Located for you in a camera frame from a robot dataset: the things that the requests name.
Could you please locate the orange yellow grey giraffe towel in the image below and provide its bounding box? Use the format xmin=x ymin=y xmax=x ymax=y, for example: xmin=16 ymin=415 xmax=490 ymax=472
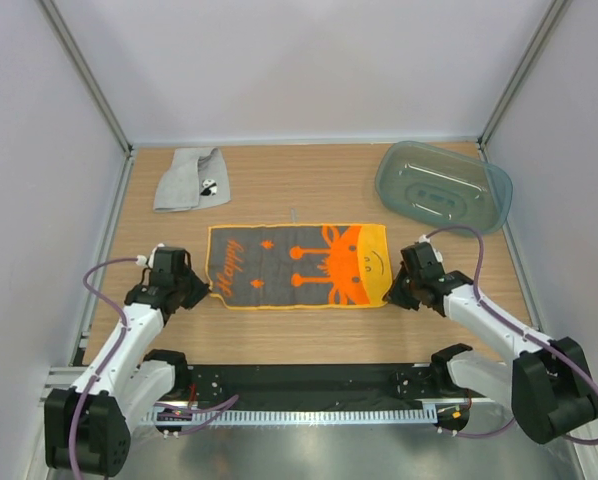
xmin=206 ymin=223 xmax=393 ymax=310

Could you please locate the light grey panda towel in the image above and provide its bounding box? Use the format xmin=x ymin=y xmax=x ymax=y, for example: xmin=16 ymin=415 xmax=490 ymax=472
xmin=153 ymin=147 xmax=231 ymax=213

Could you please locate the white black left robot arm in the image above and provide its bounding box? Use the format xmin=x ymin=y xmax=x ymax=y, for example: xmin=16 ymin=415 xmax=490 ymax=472
xmin=44 ymin=244 xmax=210 ymax=479

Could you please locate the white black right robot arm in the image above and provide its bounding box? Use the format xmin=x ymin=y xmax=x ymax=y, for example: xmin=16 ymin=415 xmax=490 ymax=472
xmin=385 ymin=239 xmax=598 ymax=444

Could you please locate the teal transparent plastic tub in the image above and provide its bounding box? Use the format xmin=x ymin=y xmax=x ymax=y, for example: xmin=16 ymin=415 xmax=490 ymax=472
xmin=375 ymin=141 xmax=513 ymax=235

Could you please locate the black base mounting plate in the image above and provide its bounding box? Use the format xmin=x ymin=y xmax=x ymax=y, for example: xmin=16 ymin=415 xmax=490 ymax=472
xmin=183 ymin=362 xmax=480 ymax=413

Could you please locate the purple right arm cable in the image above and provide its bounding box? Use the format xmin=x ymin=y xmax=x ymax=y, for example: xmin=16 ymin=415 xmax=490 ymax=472
xmin=421 ymin=224 xmax=598 ymax=445

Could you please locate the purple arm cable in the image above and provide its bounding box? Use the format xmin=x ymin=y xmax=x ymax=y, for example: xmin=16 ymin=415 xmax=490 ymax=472
xmin=421 ymin=224 xmax=598 ymax=445
xmin=68 ymin=255 xmax=240 ymax=480

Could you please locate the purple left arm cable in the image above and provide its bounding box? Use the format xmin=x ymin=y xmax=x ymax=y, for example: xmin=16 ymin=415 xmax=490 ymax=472
xmin=68 ymin=255 xmax=240 ymax=480

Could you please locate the aluminium frame rail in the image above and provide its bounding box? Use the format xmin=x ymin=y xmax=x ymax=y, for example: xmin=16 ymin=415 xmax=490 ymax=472
xmin=40 ymin=367 xmax=87 ymax=403

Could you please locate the white slotted cable duct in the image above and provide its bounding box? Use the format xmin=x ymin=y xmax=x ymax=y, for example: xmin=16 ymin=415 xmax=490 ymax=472
xmin=139 ymin=405 xmax=437 ymax=428

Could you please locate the left aluminium corner post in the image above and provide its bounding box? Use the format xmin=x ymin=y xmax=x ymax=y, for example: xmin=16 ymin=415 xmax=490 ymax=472
xmin=36 ymin=0 xmax=132 ymax=157

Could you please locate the aluminium corner post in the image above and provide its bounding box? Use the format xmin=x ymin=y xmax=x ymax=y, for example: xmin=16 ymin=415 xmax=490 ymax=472
xmin=36 ymin=0 xmax=132 ymax=157
xmin=477 ymin=0 xmax=572 ymax=151

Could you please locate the right aluminium corner post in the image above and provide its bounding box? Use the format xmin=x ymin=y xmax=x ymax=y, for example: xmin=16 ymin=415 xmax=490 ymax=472
xmin=477 ymin=0 xmax=572 ymax=151

